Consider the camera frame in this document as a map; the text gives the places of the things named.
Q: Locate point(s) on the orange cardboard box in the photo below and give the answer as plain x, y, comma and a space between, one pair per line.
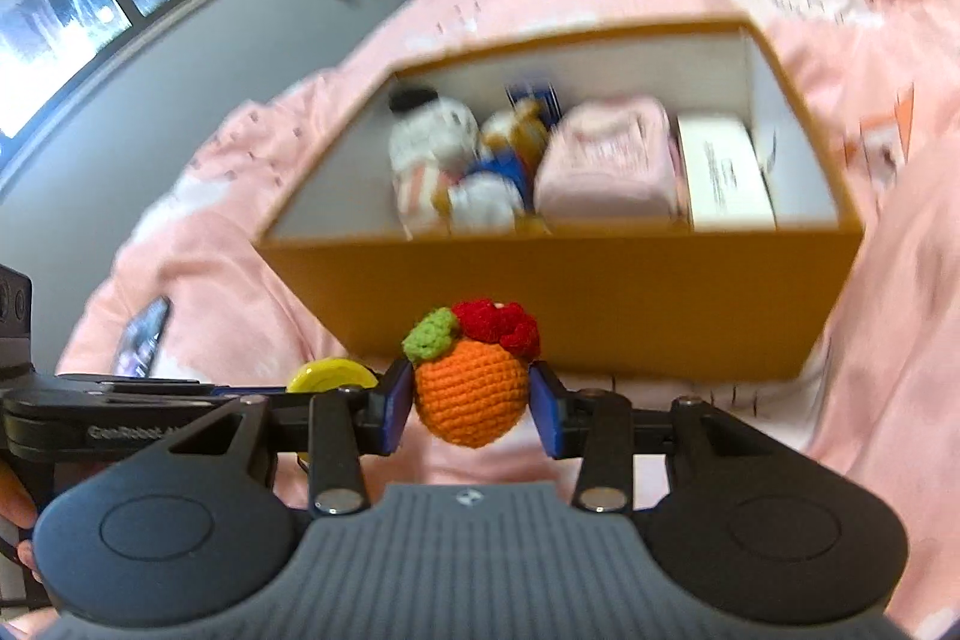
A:
600, 310

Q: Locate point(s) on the white long box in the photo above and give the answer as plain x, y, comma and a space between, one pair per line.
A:
724, 175

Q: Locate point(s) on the yellow round disc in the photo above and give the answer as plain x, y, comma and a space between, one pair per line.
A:
334, 374

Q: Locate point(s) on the person's left hand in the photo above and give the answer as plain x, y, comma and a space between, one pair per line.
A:
16, 497

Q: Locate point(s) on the calico plush toy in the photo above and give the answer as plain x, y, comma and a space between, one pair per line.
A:
517, 138

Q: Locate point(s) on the pink pouch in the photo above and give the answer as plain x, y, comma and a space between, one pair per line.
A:
600, 160

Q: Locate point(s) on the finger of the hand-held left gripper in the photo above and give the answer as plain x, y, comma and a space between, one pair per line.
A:
225, 390

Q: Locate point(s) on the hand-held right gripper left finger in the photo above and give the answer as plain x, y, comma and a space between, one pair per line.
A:
396, 407

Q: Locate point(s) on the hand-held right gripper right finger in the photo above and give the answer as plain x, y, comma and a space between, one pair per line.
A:
551, 415

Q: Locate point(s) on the smartphone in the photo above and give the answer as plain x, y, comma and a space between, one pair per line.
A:
142, 336

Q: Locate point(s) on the orange crochet fruit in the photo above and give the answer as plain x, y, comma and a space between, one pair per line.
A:
469, 392

